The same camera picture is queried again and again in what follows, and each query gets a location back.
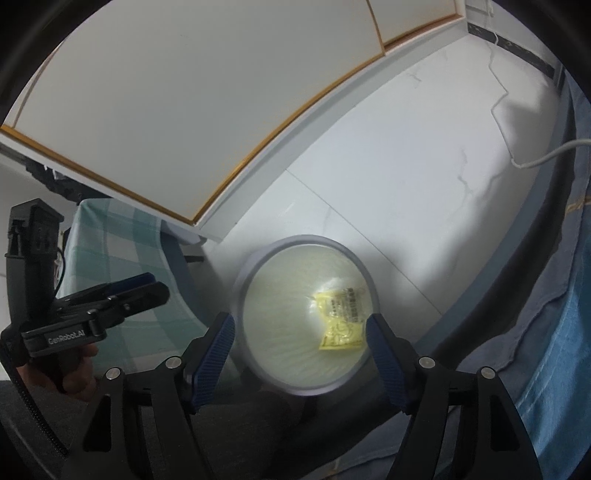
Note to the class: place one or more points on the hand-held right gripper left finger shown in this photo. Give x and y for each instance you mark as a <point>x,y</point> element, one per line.
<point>210,364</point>

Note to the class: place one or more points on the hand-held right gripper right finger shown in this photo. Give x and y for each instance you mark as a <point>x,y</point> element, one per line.
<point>388,364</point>

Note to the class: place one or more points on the yellow snack wrapper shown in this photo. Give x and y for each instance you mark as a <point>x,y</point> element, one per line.
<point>339,318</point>

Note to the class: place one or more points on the grey round trash bin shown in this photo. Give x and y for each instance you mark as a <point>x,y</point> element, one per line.
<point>286,323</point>

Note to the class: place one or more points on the person's grey trouser leg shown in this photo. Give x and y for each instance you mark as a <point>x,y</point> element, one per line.
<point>277,438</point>

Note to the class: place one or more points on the person's left hand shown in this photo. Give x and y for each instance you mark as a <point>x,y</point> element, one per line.
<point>83,374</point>

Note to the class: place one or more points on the green checked tablecloth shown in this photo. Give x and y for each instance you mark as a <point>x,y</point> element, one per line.
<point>115,258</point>

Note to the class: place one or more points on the blue printed bedsheet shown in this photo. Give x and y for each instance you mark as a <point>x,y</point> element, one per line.
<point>563,323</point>

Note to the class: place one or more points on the white wardrobe with gold trim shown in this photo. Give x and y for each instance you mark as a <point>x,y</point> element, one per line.
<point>184,115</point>

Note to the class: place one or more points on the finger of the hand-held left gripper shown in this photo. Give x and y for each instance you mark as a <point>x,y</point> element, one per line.
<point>134,281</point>
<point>143,297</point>

